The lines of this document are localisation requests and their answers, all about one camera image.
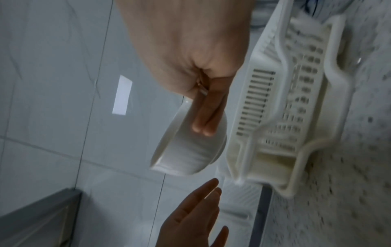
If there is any white ceramic bowl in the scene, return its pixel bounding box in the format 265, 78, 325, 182
149, 96, 228, 176

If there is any person's right hand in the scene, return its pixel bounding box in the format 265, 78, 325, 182
117, 0, 257, 137

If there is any white plastic dish rack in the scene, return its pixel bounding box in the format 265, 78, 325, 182
226, 4, 352, 199

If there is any white blue patterned dish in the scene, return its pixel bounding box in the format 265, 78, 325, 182
298, 0, 359, 21

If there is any grey cabinet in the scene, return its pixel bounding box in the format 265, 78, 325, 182
0, 188, 83, 247

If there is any white ribbed drain tray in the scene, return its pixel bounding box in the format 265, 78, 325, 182
214, 166, 271, 247

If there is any person's left hand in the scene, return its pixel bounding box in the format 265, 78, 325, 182
158, 178, 230, 247

